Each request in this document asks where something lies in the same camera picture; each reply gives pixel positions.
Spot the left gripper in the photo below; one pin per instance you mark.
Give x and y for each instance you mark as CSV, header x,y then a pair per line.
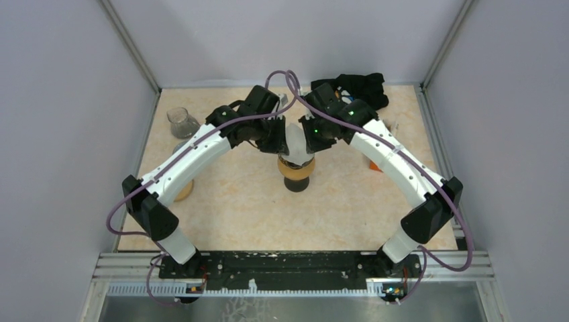
x,y
279,145

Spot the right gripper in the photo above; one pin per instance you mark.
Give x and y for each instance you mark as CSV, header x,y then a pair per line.
x,y
313,145

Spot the white paper coffee filter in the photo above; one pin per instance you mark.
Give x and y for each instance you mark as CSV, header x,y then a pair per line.
x,y
297,146

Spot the orange coffee filter pack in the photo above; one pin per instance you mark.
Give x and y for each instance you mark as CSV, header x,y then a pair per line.
x,y
392,126

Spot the clear glass carafe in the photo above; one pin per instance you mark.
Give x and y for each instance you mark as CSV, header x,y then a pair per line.
x,y
182,123

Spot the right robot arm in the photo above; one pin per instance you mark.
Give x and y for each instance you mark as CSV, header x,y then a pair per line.
x,y
433,199

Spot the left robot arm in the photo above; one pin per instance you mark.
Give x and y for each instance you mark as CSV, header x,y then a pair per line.
x,y
258,118

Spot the blue glass dripper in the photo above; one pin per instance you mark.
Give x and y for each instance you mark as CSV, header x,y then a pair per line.
x,y
178,147

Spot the black printed cloth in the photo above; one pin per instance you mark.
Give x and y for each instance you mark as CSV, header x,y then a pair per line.
x,y
348,87

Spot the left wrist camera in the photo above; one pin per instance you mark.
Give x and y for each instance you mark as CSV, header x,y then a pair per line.
x,y
283,100

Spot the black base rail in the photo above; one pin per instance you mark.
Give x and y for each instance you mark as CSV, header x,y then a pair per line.
x,y
292,271

